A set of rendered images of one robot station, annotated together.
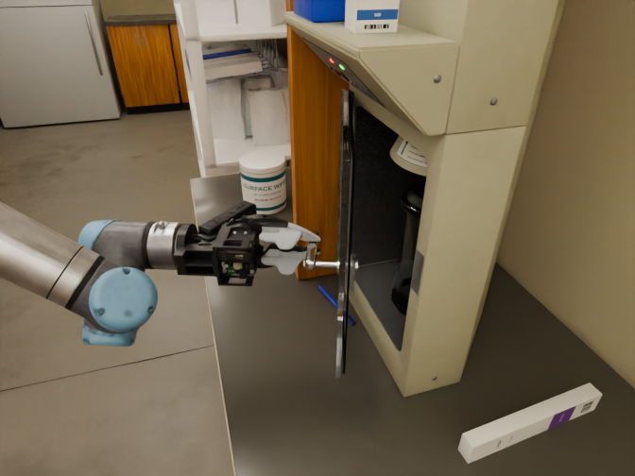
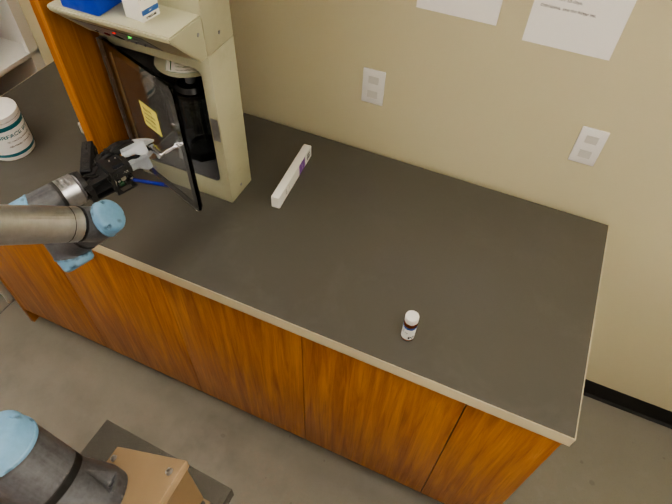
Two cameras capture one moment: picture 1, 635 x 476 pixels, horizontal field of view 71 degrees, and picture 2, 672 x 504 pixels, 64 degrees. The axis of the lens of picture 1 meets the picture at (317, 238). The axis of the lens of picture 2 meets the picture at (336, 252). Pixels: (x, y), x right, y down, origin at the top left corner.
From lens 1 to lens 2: 0.84 m
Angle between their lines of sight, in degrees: 41
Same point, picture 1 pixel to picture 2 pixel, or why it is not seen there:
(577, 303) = (277, 107)
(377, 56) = (176, 38)
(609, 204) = (268, 45)
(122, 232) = (42, 198)
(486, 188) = (229, 72)
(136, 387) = not seen: outside the picture
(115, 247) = not seen: hidden behind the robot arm
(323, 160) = (94, 89)
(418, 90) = (193, 44)
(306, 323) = (147, 203)
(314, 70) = (65, 30)
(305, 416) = (195, 240)
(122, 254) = not seen: hidden behind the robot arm
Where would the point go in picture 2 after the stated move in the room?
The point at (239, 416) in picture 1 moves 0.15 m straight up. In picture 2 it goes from (163, 263) to (150, 226)
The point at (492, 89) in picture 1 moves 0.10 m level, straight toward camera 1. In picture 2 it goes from (217, 27) to (233, 48)
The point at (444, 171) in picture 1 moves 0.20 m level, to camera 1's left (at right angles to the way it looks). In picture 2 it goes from (212, 74) to (141, 111)
